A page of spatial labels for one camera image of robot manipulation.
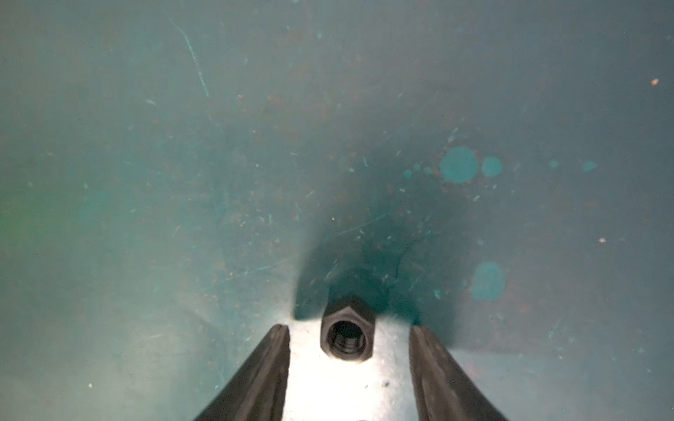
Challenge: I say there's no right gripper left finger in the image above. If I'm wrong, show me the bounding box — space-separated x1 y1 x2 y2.
196 324 291 421

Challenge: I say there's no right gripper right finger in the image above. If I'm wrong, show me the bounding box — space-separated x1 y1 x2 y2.
409 326 507 421

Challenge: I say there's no black nut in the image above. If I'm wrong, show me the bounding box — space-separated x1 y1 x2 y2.
321 295 376 362

